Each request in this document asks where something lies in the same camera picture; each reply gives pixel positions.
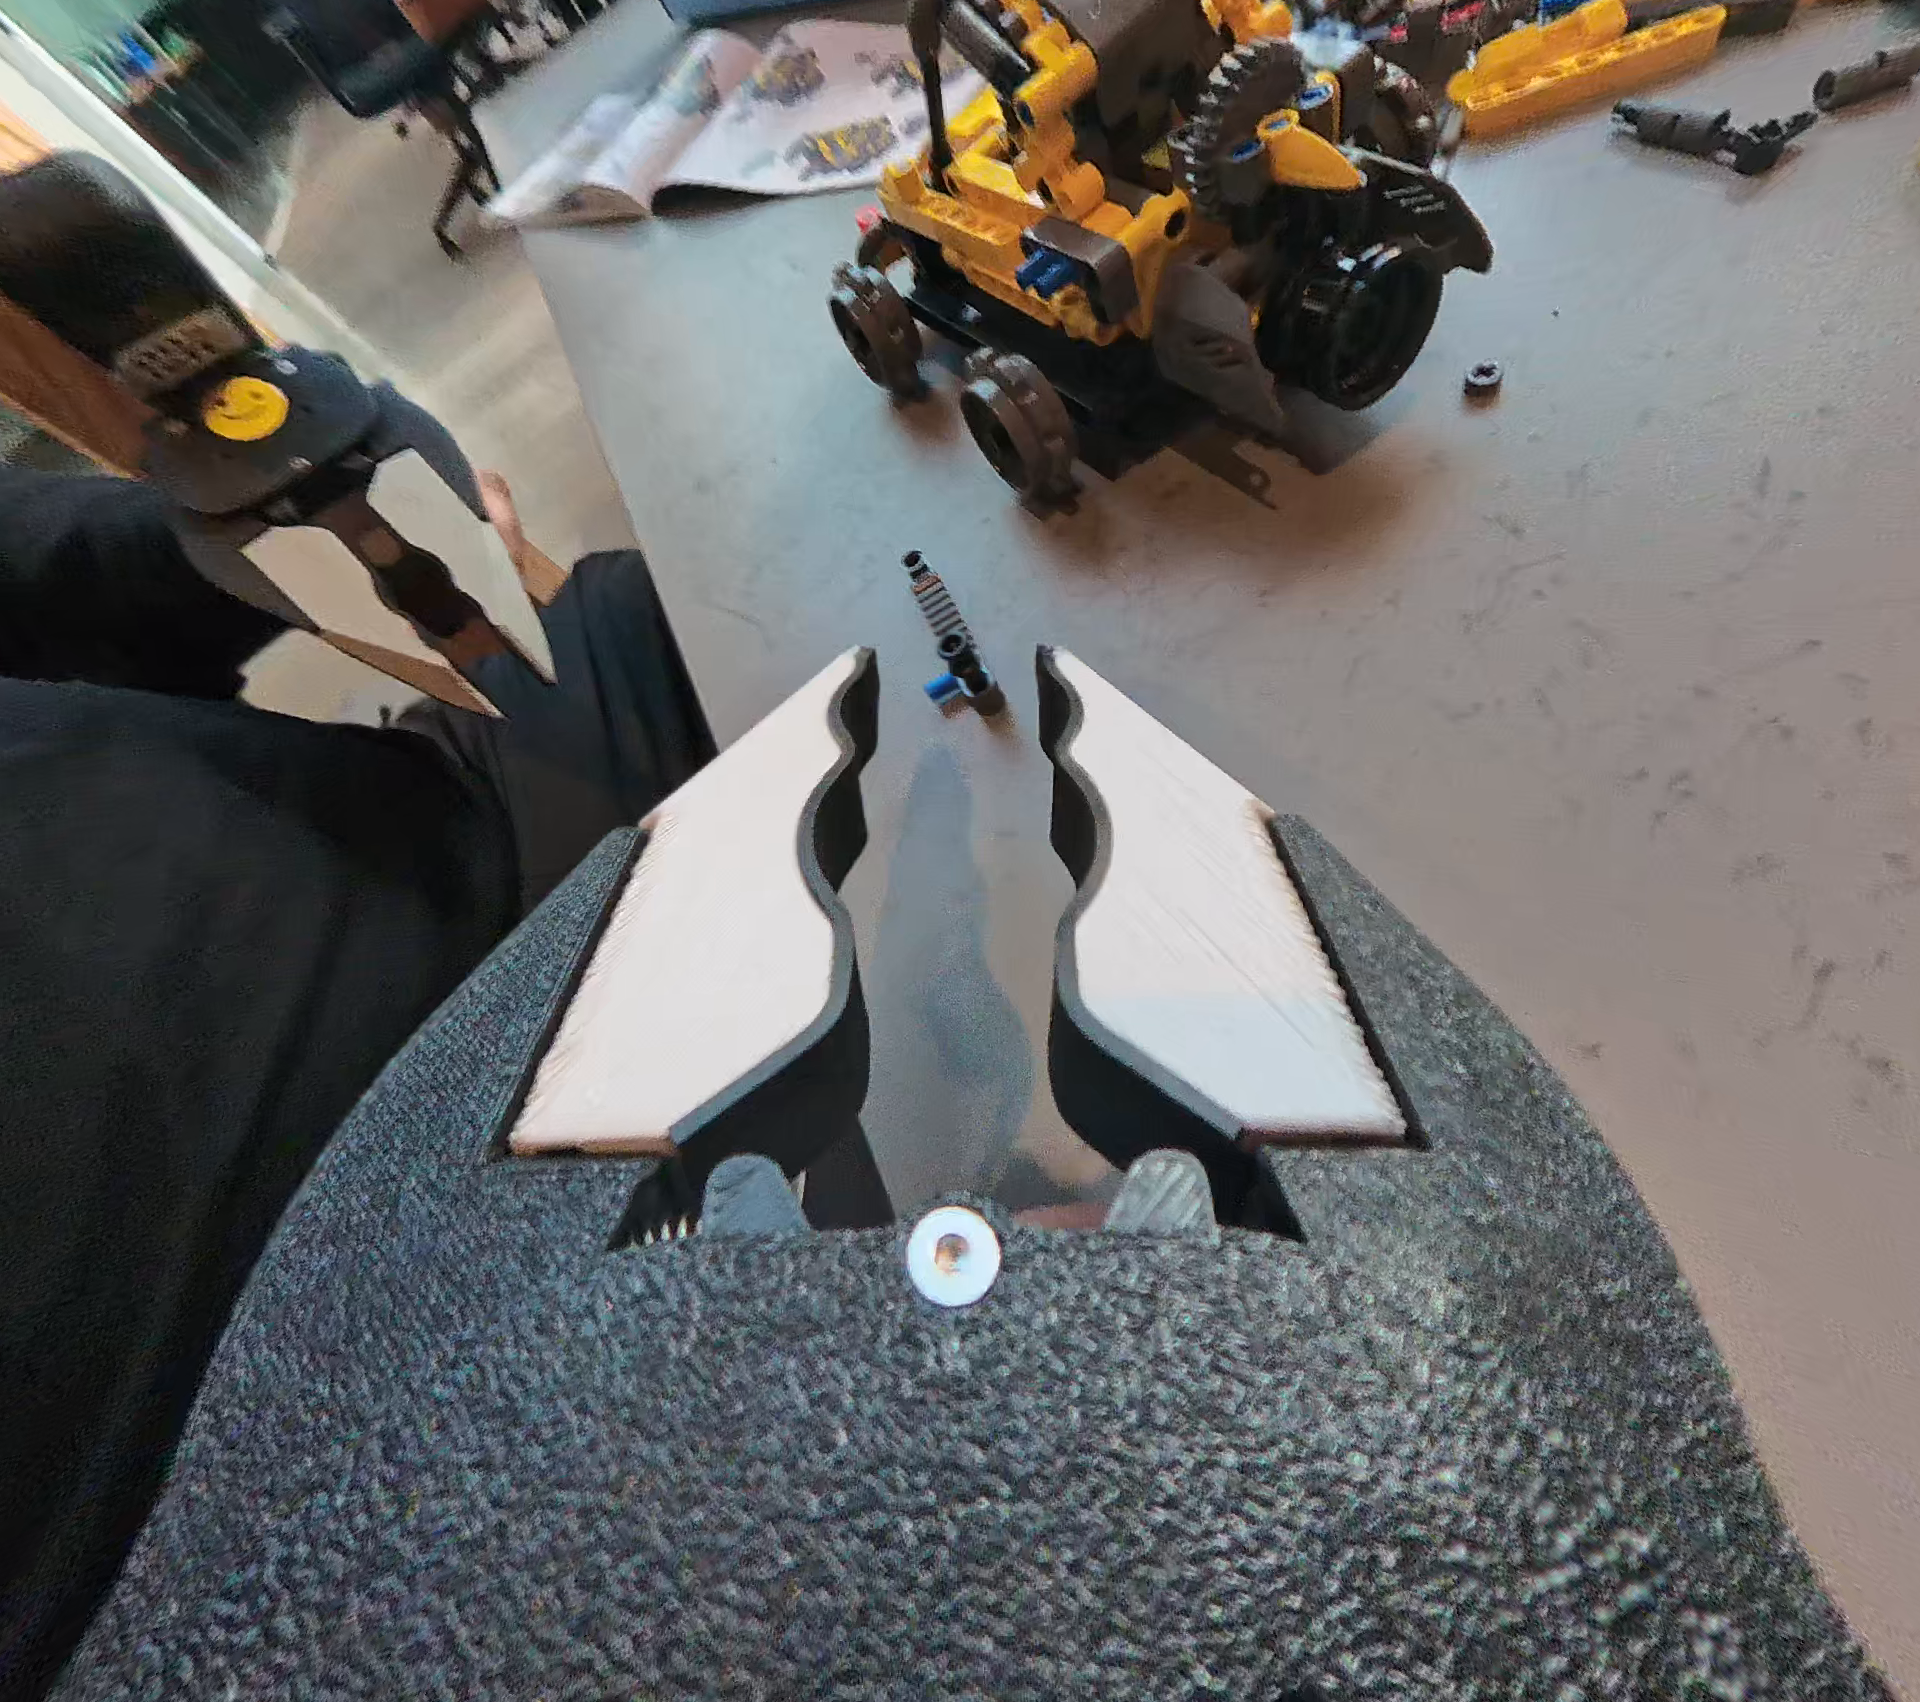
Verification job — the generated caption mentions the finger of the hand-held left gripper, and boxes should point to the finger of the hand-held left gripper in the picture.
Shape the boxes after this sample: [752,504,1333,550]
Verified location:
[359,465,569,689]
[235,520,504,720]

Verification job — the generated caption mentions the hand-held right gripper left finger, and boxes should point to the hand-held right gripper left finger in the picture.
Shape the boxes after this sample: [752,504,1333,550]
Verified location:
[505,647,880,1164]

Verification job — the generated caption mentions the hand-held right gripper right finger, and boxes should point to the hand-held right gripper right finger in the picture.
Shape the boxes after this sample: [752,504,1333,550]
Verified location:
[1033,647,1420,1156]

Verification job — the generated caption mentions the grey gear rack piece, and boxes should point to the grey gear rack piece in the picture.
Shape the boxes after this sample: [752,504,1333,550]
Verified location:
[900,546,1010,722]

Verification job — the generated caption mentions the person's left forearm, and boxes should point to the person's left forearm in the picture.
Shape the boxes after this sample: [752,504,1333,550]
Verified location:
[0,465,293,703]

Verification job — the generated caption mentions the grey desk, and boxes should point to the grey desk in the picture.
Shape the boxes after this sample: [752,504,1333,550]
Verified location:
[515,0,1920,1630]

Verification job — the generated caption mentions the black office chair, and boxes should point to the black office chair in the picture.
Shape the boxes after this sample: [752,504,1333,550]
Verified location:
[262,7,504,265]

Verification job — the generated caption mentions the person's dark clothing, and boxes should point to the person's dark clothing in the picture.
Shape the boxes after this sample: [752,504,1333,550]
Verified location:
[0,546,719,1702]

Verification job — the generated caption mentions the paper instruction booklet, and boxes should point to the paper instruction booklet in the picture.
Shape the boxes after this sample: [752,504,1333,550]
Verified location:
[485,22,991,227]

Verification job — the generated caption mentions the yellow toy brick vehicle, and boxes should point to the yellow toy brick vehicle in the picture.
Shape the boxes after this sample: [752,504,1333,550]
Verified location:
[823,0,1500,520]

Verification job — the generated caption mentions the black clip connector piece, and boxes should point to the black clip connector piece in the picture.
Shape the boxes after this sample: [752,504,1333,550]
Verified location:
[1611,100,1820,178]

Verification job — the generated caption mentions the small grey connector piece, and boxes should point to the small grey connector piece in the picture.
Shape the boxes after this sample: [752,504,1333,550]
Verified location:
[1811,44,1920,113]

